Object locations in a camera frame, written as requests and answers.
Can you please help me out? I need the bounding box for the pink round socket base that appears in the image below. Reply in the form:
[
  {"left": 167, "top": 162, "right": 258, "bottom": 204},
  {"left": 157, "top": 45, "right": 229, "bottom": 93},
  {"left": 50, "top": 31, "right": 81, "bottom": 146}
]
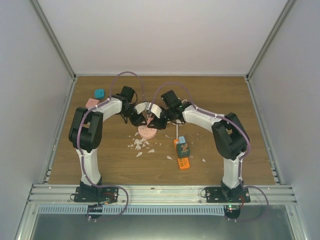
[{"left": 138, "top": 125, "right": 157, "bottom": 140}]

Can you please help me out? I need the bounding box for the blue square plug adapter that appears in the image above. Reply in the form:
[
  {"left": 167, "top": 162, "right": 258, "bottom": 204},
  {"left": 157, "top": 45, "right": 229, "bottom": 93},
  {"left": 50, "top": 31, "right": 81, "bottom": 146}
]
[{"left": 94, "top": 88, "right": 105, "bottom": 100}]

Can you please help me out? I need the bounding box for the pink cube socket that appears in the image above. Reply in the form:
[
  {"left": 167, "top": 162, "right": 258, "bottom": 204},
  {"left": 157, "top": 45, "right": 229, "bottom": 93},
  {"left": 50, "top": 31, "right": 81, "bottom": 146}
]
[{"left": 85, "top": 98, "right": 100, "bottom": 109}]

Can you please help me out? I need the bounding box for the small pink usb charger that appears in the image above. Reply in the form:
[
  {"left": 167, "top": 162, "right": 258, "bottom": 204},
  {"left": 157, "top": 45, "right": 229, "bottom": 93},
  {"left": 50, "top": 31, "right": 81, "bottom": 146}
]
[{"left": 147, "top": 117, "right": 155, "bottom": 128}]

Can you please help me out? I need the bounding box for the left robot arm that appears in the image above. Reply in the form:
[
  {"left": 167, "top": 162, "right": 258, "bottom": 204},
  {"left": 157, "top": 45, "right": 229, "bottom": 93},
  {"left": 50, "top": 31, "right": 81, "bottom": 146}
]
[{"left": 68, "top": 86, "right": 147, "bottom": 202}]

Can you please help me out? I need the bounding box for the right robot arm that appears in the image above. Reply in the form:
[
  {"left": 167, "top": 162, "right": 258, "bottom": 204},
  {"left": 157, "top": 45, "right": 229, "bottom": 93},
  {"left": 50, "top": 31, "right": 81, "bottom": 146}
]
[{"left": 145, "top": 90, "right": 251, "bottom": 203}]

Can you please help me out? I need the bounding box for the light blue plug adapter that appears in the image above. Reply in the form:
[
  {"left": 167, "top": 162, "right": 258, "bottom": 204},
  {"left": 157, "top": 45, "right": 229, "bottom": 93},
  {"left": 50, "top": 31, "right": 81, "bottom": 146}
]
[{"left": 178, "top": 136, "right": 186, "bottom": 144}]

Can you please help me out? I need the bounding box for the dark green cube adapter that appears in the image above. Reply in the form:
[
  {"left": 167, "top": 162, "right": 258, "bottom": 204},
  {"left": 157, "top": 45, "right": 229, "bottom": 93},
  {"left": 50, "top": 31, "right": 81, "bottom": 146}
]
[{"left": 176, "top": 142, "right": 191, "bottom": 159}]

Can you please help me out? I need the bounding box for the orange power strip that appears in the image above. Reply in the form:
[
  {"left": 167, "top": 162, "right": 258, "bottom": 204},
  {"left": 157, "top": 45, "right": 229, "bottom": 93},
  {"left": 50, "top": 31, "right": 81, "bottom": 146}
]
[{"left": 173, "top": 139, "right": 190, "bottom": 170}]

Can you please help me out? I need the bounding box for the white coiled cable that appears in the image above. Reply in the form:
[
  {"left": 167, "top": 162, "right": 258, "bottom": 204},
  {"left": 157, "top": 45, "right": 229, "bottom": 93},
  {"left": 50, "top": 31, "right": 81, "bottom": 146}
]
[{"left": 172, "top": 98, "right": 190, "bottom": 140}]

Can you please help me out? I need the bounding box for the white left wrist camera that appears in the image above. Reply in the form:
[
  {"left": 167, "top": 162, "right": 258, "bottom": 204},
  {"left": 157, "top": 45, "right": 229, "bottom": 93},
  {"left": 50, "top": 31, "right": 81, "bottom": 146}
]
[{"left": 134, "top": 101, "right": 149, "bottom": 115}]

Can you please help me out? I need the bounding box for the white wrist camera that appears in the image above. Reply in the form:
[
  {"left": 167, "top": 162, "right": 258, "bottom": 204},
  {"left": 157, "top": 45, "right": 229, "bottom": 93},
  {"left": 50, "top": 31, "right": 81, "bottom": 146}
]
[
  {"left": 145, "top": 102, "right": 163, "bottom": 119},
  {"left": 134, "top": 101, "right": 149, "bottom": 115}
]

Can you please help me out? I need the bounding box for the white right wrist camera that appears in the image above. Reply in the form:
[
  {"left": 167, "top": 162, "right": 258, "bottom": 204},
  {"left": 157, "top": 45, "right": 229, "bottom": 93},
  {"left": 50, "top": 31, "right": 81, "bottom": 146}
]
[{"left": 145, "top": 102, "right": 163, "bottom": 119}]

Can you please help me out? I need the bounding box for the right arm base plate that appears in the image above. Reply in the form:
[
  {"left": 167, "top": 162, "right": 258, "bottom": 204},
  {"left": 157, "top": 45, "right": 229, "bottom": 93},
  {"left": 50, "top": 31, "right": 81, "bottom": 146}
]
[{"left": 204, "top": 186, "right": 251, "bottom": 204}]

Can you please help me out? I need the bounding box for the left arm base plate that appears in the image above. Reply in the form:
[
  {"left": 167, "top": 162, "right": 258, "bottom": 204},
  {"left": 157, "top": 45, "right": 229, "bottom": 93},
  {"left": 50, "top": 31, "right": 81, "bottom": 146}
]
[{"left": 70, "top": 182, "right": 119, "bottom": 204}]

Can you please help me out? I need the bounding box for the grey slotted cable duct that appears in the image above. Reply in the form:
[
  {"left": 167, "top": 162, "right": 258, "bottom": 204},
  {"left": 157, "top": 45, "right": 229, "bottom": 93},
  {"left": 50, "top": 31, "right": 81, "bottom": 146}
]
[{"left": 38, "top": 204, "right": 225, "bottom": 216}]

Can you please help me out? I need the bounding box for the aluminium frame rail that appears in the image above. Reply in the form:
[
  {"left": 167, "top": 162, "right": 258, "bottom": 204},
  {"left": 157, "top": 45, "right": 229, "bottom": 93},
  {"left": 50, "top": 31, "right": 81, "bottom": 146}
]
[{"left": 27, "top": 184, "right": 297, "bottom": 205}]

